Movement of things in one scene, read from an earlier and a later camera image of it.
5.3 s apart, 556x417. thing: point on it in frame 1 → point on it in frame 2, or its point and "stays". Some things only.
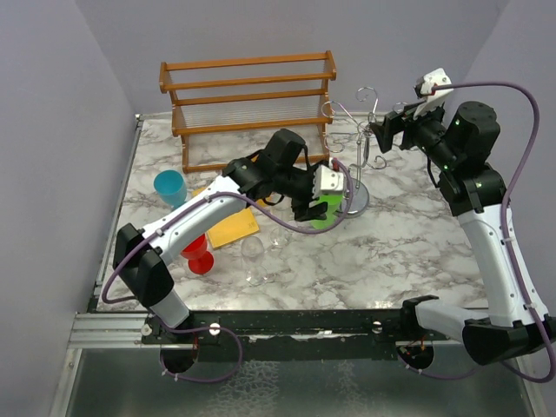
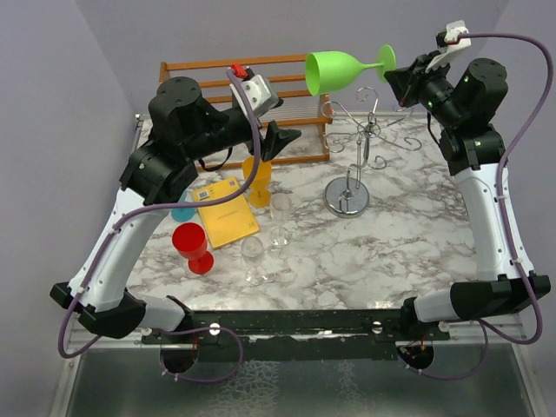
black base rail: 352,334 stays
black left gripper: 315,211 → 275,138
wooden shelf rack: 250,112 stays
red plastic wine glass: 199,260 stays
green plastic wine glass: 333,202 → 328,72
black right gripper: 396,122 → 400,78
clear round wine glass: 252,247 stays
